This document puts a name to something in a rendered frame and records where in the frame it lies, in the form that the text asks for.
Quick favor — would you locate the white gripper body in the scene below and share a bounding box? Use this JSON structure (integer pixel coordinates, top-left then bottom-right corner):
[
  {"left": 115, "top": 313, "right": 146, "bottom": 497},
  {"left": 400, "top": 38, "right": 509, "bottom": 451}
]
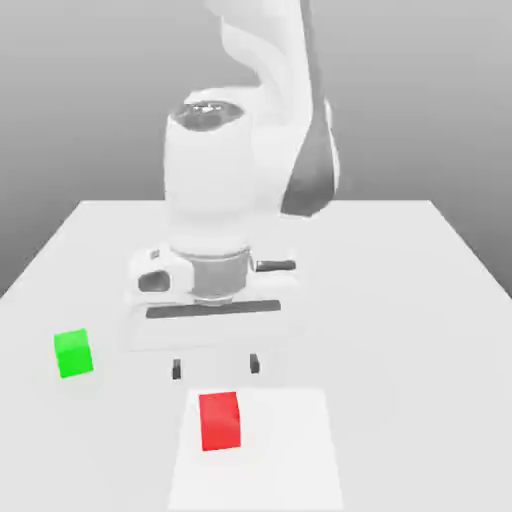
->
[{"left": 124, "top": 294, "right": 299, "bottom": 355}]

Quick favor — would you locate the small red cube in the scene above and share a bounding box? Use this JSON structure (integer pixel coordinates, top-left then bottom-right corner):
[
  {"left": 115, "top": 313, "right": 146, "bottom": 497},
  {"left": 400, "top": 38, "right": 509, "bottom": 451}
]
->
[{"left": 198, "top": 391, "right": 243, "bottom": 453}]

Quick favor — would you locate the small green cube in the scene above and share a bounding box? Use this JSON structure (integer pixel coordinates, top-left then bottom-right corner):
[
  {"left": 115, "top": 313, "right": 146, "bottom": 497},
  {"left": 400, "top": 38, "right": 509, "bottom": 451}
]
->
[{"left": 53, "top": 327, "right": 96, "bottom": 380}]

